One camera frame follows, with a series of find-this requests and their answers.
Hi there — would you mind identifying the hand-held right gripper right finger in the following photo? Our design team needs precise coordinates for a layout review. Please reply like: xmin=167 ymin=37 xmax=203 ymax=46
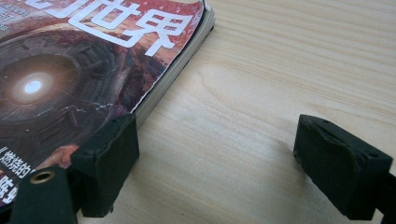
xmin=292 ymin=114 xmax=394 ymax=221

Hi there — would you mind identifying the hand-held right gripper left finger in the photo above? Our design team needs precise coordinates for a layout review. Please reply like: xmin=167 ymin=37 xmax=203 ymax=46
xmin=69 ymin=113 xmax=140 ymax=218

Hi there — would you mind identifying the red and brown magazine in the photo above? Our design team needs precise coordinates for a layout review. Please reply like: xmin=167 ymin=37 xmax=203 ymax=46
xmin=0 ymin=0 xmax=217 ymax=207

